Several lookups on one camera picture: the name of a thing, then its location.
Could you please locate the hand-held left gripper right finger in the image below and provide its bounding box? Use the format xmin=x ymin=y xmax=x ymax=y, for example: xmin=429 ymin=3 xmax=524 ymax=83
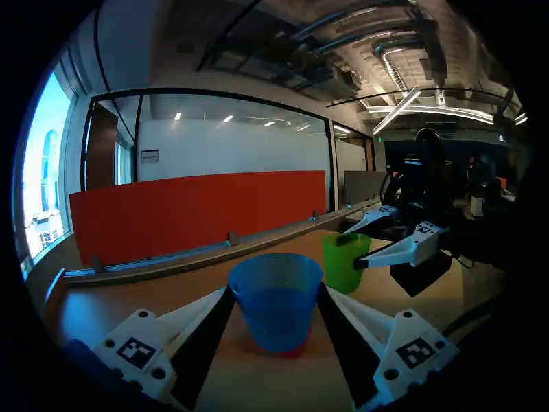
xmin=315 ymin=283 xmax=462 ymax=411

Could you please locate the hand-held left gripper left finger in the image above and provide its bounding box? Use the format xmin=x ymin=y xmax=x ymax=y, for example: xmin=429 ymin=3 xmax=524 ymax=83
xmin=91 ymin=286 xmax=237 ymax=411

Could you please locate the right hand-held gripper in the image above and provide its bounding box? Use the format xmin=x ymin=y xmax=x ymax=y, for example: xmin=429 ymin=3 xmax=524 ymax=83
xmin=344 ymin=126 xmax=466 ymax=298

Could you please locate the green plastic cup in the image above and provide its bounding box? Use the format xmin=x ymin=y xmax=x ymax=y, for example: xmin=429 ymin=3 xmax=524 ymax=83
xmin=321 ymin=233 xmax=373 ymax=295

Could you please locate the blue plastic cup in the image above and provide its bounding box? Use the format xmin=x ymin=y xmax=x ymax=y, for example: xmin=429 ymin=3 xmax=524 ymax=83
xmin=227 ymin=253 xmax=325 ymax=354

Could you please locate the grey desk screen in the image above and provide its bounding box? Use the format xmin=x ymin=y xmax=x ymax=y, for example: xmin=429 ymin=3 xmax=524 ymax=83
xmin=342 ymin=170 xmax=388 ymax=207

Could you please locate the red plastic cup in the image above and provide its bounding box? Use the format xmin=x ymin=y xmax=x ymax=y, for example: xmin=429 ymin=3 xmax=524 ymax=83
xmin=257 ymin=328 xmax=313 ymax=360

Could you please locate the red desk screen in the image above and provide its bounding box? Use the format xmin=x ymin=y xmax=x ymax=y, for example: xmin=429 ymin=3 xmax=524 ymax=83
xmin=62 ymin=170 xmax=384 ymax=288

